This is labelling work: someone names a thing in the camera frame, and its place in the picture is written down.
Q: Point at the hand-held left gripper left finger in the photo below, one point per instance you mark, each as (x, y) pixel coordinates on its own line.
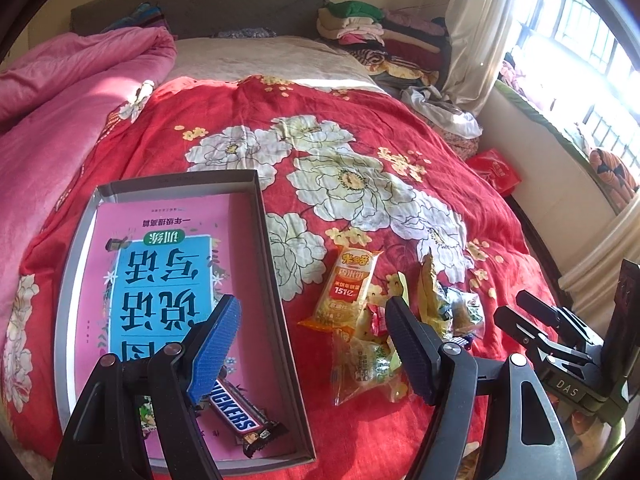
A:
(215, 352)

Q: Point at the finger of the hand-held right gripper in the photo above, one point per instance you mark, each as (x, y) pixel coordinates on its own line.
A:
(520, 327)
(545, 307)

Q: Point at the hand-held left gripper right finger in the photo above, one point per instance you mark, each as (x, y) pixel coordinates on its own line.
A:
(411, 357)

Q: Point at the clear yellow snack packet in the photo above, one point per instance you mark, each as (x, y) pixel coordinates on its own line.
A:
(362, 367)

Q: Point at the small red yellow candy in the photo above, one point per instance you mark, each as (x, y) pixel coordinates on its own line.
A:
(375, 320)

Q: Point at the dark clear snack packet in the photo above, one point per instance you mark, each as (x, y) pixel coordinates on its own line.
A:
(462, 312)

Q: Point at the yellow foil snack packet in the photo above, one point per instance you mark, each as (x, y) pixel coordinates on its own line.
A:
(431, 295)

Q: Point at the brown chocolate bar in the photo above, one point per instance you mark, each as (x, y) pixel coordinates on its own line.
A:
(237, 417)

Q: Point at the grey cardboard box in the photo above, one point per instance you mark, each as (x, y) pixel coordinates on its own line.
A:
(280, 320)

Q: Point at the orange snack packet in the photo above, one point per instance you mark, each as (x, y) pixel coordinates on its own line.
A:
(345, 290)

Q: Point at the pink and blue book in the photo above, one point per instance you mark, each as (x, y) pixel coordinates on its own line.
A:
(150, 270)

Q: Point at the red plastic bag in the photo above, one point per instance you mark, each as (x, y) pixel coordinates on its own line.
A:
(495, 170)

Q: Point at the orange patterned cushion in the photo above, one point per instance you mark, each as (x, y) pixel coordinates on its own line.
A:
(612, 175)

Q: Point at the floral pillow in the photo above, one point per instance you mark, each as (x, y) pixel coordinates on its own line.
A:
(462, 145)

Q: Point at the green window sill mat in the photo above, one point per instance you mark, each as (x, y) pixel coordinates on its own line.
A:
(540, 115)

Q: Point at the white garment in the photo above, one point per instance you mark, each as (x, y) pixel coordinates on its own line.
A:
(440, 107)

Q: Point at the red floral blanket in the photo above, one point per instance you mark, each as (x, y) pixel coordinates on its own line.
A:
(360, 125)

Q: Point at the barred window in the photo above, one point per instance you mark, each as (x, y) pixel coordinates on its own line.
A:
(585, 25)

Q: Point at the cream curtain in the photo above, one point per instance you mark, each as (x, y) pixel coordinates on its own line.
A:
(485, 25)

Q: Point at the pink quilt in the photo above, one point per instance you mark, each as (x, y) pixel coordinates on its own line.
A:
(65, 95)

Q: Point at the beige bed sheet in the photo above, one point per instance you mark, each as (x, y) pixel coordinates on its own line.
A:
(270, 57)

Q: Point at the pile of folded clothes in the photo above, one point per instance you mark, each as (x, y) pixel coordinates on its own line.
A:
(390, 35)

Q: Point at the dark floral cloth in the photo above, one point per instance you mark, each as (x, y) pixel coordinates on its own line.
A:
(245, 33)

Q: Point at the striped folded cloth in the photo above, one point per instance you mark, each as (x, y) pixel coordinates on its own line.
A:
(142, 17)

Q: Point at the grey padded headboard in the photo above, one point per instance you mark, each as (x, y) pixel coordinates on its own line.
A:
(215, 0)

